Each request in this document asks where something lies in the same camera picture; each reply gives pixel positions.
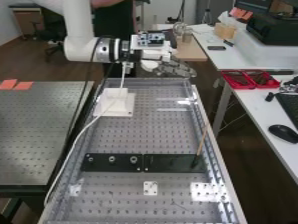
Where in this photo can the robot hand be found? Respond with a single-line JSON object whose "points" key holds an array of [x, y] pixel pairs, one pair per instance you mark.
{"points": [[154, 50]]}

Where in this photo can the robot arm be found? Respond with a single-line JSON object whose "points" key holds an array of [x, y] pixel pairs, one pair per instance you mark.
{"points": [[79, 20]]}

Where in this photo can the light wooden table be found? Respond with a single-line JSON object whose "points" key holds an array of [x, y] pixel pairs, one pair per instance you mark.
{"points": [[190, 51]]}

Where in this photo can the black phone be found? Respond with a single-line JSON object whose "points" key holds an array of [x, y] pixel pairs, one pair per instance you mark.
{"points": [[216, 48]]}

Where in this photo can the small cardboard box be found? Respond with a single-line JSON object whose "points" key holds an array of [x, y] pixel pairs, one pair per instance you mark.
{"points": [[224, 31]]}

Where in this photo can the small white box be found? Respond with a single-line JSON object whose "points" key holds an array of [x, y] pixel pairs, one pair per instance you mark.
{"points": [[114, 105]]}

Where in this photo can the red tray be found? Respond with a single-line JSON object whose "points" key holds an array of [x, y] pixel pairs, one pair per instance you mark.
{"points": [[264, 79], [238, 80]]}

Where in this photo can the white desk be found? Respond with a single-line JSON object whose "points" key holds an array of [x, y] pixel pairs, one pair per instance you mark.
{"points": [[247, 56], [260, 113]]}

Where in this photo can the black office chair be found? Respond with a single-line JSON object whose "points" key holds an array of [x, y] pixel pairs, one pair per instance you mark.
{"points": [[53, 26]]}

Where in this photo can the computer screen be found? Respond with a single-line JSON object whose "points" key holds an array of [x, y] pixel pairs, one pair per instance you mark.
{"points": [[252, 5]]}

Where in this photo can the clear box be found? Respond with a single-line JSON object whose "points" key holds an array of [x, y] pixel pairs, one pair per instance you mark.
{"points": [[154, 140]]}

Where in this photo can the black box device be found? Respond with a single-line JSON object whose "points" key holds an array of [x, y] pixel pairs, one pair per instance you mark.
{"points": [[274, 30]]}

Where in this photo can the thin stick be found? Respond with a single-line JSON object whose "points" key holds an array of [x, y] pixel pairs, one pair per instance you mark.
{"points": [[200, 143]]}

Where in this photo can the orange sticky note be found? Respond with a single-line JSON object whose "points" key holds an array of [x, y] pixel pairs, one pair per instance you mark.
{"points": [[7, 84], [23, 86]]}

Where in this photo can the black plate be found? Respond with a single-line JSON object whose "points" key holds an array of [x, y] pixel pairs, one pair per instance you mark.
{"points": [[172, 163]]}

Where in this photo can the black keyboard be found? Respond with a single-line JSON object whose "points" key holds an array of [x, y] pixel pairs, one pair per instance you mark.
{"points": [[290, 108]]}

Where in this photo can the black mouse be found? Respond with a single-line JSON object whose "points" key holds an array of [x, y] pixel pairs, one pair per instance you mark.
{"points": [[283, 132]]}

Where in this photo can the small white square plate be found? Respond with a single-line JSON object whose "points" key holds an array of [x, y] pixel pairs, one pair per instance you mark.
{"points": [[150, 188]]}

